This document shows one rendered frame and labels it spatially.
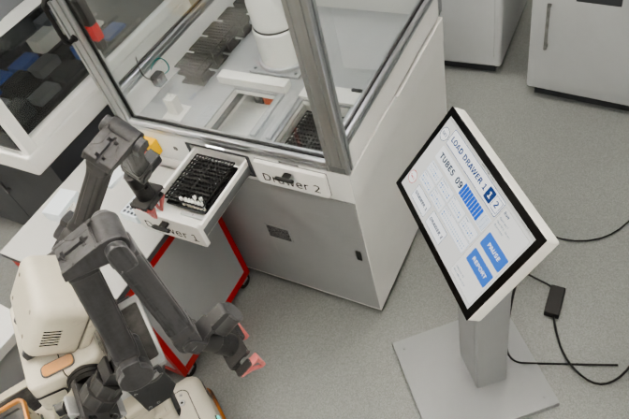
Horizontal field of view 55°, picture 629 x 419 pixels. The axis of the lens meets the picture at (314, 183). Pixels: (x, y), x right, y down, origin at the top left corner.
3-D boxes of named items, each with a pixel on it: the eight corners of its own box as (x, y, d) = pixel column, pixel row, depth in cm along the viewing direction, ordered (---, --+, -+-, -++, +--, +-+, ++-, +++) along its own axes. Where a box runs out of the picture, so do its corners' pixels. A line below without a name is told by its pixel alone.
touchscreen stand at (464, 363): (434, 450, 225) (411, 314, 151) (392, 346, 256) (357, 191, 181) (559, 405, 226) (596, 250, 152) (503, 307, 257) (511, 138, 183)
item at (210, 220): (205, 239, 206) (199, 229, 201) (149, 222, 217) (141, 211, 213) (261, 158, 227) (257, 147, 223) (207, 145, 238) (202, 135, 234)
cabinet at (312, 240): (385, 320, 265) (358, 205, 206) (199, 258, 309) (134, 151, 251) (452, 166, 316) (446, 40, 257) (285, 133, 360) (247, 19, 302)
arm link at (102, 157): (77, 139, 130) (116, 166, 131) (114, 108, 140) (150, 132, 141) (51, 242, 161) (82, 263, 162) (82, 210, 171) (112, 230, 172)
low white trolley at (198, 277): (193, 389, 261) (116, 298, 206) (91, 343, 288) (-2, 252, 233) (257, 281, 292) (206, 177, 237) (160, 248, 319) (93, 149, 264)
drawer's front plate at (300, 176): (329, 198, 209) (323, 178, 201) (259, 181, 221) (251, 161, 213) (331, 195, 210) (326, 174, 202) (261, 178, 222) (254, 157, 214)
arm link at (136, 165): (94, 128, 137) (135, 155, 138) (109, 108, 139) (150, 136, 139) (117, 167, 179) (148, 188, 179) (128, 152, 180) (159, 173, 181)
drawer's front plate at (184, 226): (208, 247, 205) (197, 228, 197) (144, 227, 218) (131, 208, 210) (211, 243, 206) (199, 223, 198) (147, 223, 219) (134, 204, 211)
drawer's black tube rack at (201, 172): (208, 219, 212) (202, 207, 207) (169, 208, 219) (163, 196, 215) (240, 173, 224) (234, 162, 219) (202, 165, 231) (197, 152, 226)
